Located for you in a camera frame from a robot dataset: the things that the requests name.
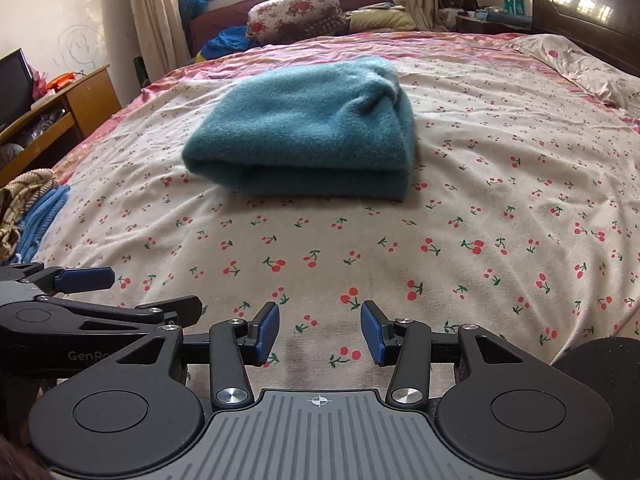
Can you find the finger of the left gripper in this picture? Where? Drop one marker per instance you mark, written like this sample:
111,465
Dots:
183,310
68,281

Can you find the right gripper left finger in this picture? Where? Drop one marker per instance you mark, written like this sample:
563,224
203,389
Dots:
228,348

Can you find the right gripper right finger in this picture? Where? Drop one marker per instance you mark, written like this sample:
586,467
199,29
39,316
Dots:
410,347

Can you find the teal fuzzy sweater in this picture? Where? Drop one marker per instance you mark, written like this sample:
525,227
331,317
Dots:
342,129

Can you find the blue ribbed knit garment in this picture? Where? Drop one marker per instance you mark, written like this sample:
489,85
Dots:
36,223

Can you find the beige patterned knit garment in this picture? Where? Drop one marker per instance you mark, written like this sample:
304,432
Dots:
17,197

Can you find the wooden desk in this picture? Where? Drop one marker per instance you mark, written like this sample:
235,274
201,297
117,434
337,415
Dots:
52,128

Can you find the cherry print bed sheet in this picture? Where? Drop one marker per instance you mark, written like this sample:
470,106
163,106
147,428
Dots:
522,215

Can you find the black monitor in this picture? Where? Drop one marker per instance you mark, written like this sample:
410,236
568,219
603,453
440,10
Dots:
16,84

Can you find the blue cloth pile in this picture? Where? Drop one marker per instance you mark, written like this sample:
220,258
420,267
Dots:
229,41

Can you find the maroon window bench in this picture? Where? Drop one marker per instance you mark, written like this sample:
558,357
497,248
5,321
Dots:
212,22

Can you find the yellow pillow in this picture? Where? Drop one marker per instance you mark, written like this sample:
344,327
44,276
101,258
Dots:
393,18

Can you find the floral red white pillow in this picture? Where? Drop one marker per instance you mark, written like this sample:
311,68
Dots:
286,21

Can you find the dark nightstand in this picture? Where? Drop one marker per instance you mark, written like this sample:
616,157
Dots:
468,17

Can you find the dark wooden headboard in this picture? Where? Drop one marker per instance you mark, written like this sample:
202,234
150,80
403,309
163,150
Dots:
608,29

